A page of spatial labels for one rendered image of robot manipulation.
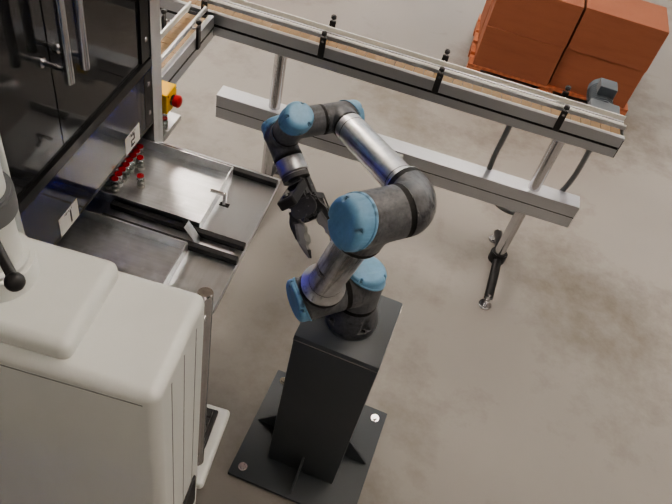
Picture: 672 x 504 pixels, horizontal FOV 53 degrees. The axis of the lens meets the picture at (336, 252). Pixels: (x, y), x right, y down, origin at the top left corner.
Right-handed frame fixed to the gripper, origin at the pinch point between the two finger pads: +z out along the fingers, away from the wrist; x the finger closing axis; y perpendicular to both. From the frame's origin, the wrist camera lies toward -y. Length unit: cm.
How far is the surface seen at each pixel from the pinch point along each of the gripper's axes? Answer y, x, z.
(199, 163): 25, 37, -43
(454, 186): 134, -13, -18
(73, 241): -12, 61, -28
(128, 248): -5, 50, -21
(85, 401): -86, 3, 17
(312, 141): 115, 32, -60
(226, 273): 4.9, 30.5, -5.2
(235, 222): 17.7, 29.1, -19.8
